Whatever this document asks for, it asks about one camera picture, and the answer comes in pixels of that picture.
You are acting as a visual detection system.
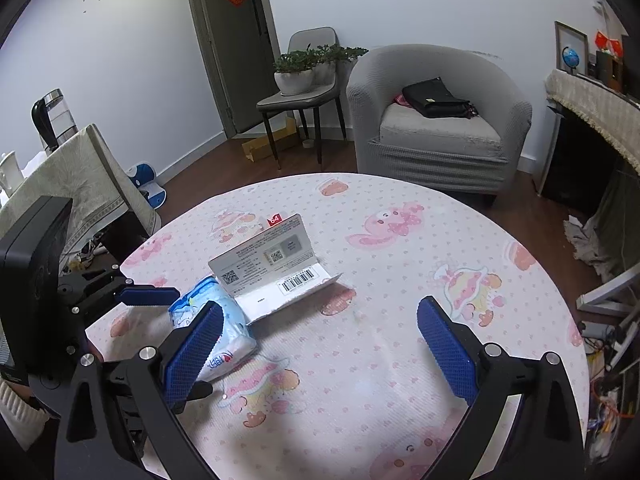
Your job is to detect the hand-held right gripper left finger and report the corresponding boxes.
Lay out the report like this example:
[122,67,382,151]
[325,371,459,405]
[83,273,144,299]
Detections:
[52,301,225,480]

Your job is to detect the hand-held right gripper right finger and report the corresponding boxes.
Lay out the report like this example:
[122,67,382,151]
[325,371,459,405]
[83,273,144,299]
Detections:
[417,296,586,480]

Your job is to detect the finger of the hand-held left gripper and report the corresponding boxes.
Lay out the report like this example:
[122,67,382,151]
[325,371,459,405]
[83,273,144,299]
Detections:
[182,380,214,402]
[57,267,181,332]

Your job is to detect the blue tissue pack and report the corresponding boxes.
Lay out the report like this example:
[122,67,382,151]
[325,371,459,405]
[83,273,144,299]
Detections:
[167,275,259,382]

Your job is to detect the white card packaging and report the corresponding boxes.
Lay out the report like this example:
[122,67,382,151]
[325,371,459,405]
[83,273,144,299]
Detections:
[207,212,344,326]

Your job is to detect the person's left forearm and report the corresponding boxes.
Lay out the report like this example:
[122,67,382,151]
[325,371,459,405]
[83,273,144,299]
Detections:
[0,379,54,480]

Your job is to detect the pink printed tablecloth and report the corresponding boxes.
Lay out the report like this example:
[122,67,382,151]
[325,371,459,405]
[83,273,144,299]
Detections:
[85,172,589,480]

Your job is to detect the blue white floor appliance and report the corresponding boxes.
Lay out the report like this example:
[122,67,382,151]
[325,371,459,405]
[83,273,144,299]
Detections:
[127,162,169,209]

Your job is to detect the white ceramic mug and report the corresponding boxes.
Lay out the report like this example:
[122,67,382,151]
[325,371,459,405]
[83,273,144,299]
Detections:
[0,151,25,199]

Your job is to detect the beige tablecloth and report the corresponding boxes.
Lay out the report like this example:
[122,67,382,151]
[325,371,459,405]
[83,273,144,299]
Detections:
[0,124,162,262]

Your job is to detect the white metal rack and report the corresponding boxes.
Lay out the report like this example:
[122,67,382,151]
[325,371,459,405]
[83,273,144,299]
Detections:
[575,265,640,319]

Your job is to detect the glass electric kettle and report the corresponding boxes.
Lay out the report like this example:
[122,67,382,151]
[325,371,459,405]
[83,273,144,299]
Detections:
[31,89,81,156]

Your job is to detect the flat cardboard box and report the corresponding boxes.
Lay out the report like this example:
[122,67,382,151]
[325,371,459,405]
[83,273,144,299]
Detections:
[242,117,301,162]

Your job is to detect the grey armchair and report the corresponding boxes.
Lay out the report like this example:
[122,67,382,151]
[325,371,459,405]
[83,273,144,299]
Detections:
[346,44,534,196]

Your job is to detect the black cabinet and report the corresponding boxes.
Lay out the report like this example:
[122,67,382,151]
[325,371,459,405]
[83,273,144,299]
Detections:
[542,105,617,212]

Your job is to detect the grey chair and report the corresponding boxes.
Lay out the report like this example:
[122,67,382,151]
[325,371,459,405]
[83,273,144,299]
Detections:
[256,27,349,171]

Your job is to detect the grey door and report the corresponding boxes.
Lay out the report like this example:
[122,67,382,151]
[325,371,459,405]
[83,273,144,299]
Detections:
[182,0,284,140]

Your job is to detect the black handbag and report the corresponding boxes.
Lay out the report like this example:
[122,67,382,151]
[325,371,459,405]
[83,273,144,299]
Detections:
[401,77,479,120]

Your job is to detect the small white potted plant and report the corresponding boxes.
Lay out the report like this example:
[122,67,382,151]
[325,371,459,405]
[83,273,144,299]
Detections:
[312,44,369,86]

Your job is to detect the beige lace cloth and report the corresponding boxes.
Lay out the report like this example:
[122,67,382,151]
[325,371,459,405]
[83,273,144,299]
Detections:
[545,69,640,172]

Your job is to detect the tangle of cables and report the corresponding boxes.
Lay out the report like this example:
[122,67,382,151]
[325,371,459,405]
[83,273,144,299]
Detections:
[580,320,637,462]

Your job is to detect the picture frame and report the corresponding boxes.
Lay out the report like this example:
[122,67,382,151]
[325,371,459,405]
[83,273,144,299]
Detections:
[554,21,590,76]

